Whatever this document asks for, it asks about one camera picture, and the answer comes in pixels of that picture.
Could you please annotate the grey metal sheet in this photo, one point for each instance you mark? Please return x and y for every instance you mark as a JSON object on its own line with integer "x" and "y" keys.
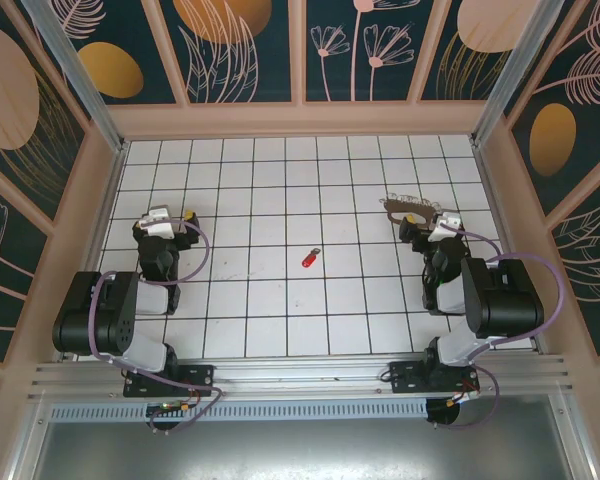
{"x": 300, "y": 450}

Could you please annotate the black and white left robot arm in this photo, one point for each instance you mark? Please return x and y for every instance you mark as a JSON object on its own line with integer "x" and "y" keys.
{"x": 95, "y": 315}

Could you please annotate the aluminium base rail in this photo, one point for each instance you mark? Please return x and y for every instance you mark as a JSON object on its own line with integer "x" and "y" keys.
{"x": 300, "y": 372}

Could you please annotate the key with red head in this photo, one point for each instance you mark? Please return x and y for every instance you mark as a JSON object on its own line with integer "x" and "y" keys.
{"x": 308, "y": 261}

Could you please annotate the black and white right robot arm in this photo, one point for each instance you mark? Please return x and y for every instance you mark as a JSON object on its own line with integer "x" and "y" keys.
{"x": 505, "y": 300}

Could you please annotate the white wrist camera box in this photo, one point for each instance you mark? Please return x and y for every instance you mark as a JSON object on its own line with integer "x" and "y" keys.
{"x": 159, "y": 228}
{"x": 442, "y": 228}

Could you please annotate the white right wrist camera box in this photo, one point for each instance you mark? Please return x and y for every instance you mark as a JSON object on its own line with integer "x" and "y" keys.
{"x": 442, "y": 228}

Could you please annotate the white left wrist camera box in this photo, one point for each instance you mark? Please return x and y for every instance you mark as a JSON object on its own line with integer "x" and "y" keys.
{"x": 159, "y": 228}

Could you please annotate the yellow power connector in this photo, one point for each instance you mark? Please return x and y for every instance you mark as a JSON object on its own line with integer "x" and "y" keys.
{"x": 186, "y": 410}
{"x": 452, "y": 402}

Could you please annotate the aluminium frame post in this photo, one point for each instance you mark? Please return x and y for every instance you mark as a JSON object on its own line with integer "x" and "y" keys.
{"x": 510, "y": 70}
{"x": 75, "y": 65}

